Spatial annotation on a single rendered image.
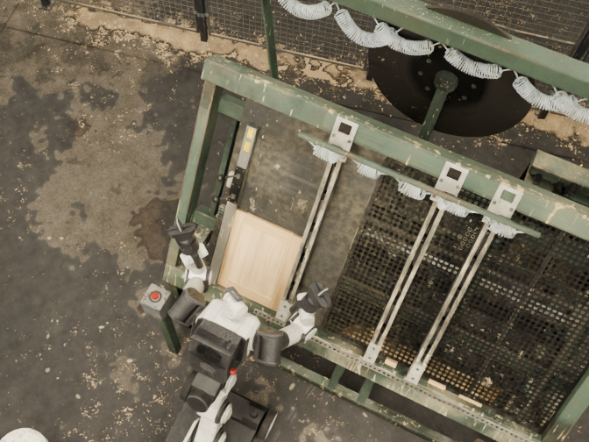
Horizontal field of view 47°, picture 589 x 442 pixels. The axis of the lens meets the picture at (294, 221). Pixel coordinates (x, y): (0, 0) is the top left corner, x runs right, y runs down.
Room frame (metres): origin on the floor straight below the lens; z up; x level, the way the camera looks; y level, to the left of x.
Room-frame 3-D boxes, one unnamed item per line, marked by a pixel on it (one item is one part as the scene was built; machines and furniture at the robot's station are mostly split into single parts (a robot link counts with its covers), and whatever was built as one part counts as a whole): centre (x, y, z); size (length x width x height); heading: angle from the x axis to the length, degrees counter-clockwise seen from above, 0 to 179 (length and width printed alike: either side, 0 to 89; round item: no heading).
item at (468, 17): (2.09, -0.64, 1.85); 0.80 x 0.06 x 0.80; 69
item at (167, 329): (1.25, 0.69, 0.38); 0.06 x 0.06 x 0.75; 69
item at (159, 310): (1.25, 0.69, 0.84); 0.12 x 0.12 x 0.18; 69
